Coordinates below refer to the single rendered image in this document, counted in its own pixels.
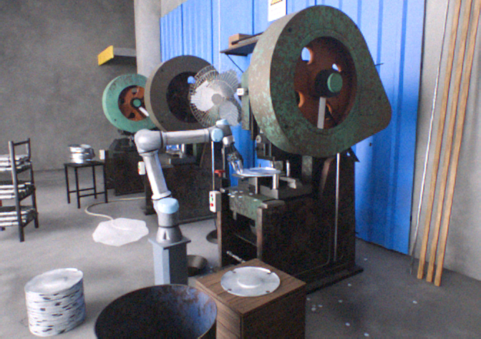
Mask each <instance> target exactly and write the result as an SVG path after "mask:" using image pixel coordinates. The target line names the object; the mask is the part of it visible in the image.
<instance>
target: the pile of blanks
mask: <svg viewBox="0 0 481 339"><path fill-rule="evenodd" d="M24 290H25V292H26V306H27V310H28V311H27V313H28V318H29V330H30V332H32V333H33V334H35V335H40V336H50V335H57V334H60V333H65V332H67V331H69V330H71V329H73V328H75V327H76V326H78V325H80V324H81V323H82V322H83V321H84V319H85V318H86V303H85V293H84V286H83V278H82V279H81V280H80V281H79V282H78V283H77V284H76V285H74V286H72V287H69V288H67V289H64V290H63V291H60V292H58V293H52V294H46V295H35V293H29V292H28V291H26V289H25V287H24Z"/></svg>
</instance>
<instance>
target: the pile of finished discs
mask: <svg viewBox="0 0 481 339"><path fill-rule="evenodd" d="M234 271H236V273H233V271H231V270H229V271H227V273H226V274H224V276H222V278H221V285H222V287H223V289H224V290H226V291H227V290H228V289H232V290H231V291H227V292H229V293H232V294H234V295H239V296H246V297H256V296H262V295H267V294H269V293H267V292H266V291H267V290H269V291H270V293H272V292H273V291H274V290H277V289H278V287H279V285H280V279H279V277H278V276H277V275H275V274H274V273H271V272H270V270H267V269H263V268H260V267H240V268H236V269H234ZM267 273H271V274H270V275H267Z"/></svg>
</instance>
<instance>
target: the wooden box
mask: <svg viewBox="0 0 481 339"><path fill-rule="evenodd" d="M240 267H260V268H263V269H267V270H270V272H271V273H274V274H275V275H277V276H278V277H279V279H280V285H279V287H278V289H277V290H274V291H273V292H272V293H270V291H269V290H267V291H266V292H267V293H269V294H267V295H262V296H256V297H246V296H239V295H234V294H232V293H229V292H227V291H231V290H232V289H228V290H227V291H226V290H224V289H223V287H222V285H221V278H222V276H224V274H226V273H227V271H229V270H231V271H233V273H236V271H234V269H236V268H240ZM271 273H267V275H270V274H271ZM196 288H197V289H199V290H202V291H204V292H205V293H207V294H209V295H210V296H211V297H212V298H213V299H214V301H215V304H216V306H217V310H218V317H217V318H216V326H217V339H305V332H306V329H305V327H306V309H305V307H306V283H305V282H303V281H301V280H298V279H296V278H294V277H292V276H290V275H288V274H286V273H284V272H283V271H281V270H279V269H277V268H274V267H272V266H270V265H267V264H265V263H263V262H261V261H259V260H258V259H256V258H254V259H252V260H250V261H248V262H245V263H241V264H239V265H236V266H233V267H229V268H227V269H224V270H221V271H218V272H214V274H212V275H209V276H205V277H202V278H200V279H197V280H196Z"/></svg>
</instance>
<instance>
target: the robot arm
mask: <svg viewBox="0 0 481 339"><path fill-rule="evenodd" d="M229 135H230V136H229ZM234 138H235V137H234V136H233V133H232V130H230V125H229V123H228V120H227V119H222V120H219V121H217V122H216V125H215V126H214V127H209V128H207V129H199V130H190V131H179V132H162V131H150V130H148V129H141V130H140V131H139V132H137V134H136V135H135V144H136V146H137V151H138V153H140V155H142V157H143V159H144V162H145V166H146V170H147V174H148V177H149V181H150V185H151V187H152V190H153V193H154V195H153V196H152V199H153V202H154V208H155V210H156V212H157V213H158V224H159V228H158V231H157V236H156V241H157V242H158V243H162V244H173V243H176V242H179V241H181V240H182V239H183V234H182V232H181V230H180V226H179V204H178V201H177V200H176V199H173V198H172V195H171V192H169V190H167V185H166V183H165V178H164V177H163V174H162V170H161V166H160V162H159V159H158V155H157V151H158V149H162V148H165V147H167V146H169V145H175V144H191V143H199V142H219V141H223V144H224V145H225V147H226V149H227V151H228V154H227V155H226V156H227V159H228V157H229V159H228V163H230V165H232V166H233V167H234V170H235V171H236V172H237V173H238V174H241V173H243V162H244V160H243V156H241V154H240V153H239V151H238V150H237V149H236V148H235V145H234V144H235V142H234V141H235V140H234ZM237 160H238V165H239V169H240V171H239V169H238V166H237V162H235V161H237Z"/></svg>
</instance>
